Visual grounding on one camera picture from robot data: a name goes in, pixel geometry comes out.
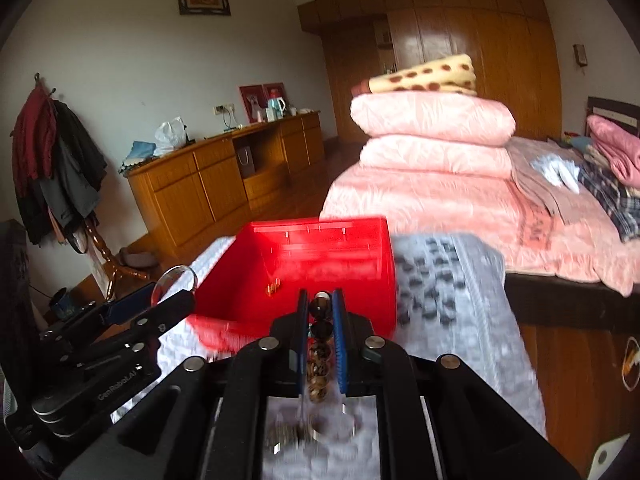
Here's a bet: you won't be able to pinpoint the yellow brown-spotted blanket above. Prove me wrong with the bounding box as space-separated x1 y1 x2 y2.
351 53 478 97

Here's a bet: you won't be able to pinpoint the white plastic bag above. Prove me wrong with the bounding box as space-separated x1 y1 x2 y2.
153 116 188 157

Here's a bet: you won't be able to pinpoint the teal electric kettle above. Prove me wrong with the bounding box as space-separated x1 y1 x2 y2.
266 89 287 122

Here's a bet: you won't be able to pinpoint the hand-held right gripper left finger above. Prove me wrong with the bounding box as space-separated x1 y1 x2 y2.
59 288 310 480

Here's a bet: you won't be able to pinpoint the dark hanging jackets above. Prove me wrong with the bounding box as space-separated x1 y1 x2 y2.
15 100 108 246

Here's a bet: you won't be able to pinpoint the grey slippers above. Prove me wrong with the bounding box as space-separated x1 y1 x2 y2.
117 247 158 268

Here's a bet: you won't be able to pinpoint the wooden sideboard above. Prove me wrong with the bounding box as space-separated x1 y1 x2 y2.
125 111 327 261

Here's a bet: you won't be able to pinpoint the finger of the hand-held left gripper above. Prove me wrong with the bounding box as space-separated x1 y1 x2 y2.
40 282 158 356
60 290 197 376

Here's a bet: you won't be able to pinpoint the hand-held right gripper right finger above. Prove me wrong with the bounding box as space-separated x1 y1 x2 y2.
332 287 583 480

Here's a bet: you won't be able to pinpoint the clear glass bangle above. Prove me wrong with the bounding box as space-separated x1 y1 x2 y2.
151 265 198 306

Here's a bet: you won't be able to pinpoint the brown beaded bracelet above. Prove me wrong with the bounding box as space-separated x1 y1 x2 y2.
308 291 333 403

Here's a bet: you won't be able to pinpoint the grey paper bag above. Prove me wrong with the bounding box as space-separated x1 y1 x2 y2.
236 146 256 179

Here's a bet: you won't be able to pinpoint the plaid clothing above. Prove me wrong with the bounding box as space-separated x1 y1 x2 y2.
577 162 640 243

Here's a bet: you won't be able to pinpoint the white quilted table cloth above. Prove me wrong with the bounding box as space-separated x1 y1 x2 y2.
107 232 548 480

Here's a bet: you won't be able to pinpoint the beige cloth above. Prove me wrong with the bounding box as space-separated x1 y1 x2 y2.
510 145 608 223

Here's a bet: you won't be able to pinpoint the blue mug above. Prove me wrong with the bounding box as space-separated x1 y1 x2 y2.
50 287 76 321

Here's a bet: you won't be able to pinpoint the pink folded blanket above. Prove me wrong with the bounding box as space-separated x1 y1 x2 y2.
586 114 640 188

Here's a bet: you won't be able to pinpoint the red photo frame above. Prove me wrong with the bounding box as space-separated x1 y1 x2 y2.
262 82 288 111
238 85 266 125

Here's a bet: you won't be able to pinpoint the pink folded quilt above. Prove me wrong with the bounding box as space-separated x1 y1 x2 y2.
359 134 513 178
349 92 517 148

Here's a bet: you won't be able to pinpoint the red hanging garment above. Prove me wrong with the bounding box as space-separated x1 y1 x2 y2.
11 85 58 196

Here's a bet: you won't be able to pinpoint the red plastic box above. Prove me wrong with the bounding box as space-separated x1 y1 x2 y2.
192 216 398 356

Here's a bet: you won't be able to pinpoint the pink bedspread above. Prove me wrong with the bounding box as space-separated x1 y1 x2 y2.
320 137 640 297

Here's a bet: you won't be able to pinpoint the wooden wardrobe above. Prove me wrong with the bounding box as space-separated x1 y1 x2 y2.
297 0 563 146

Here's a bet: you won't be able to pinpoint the wooden coat rack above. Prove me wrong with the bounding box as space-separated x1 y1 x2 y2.
32 72 151 301

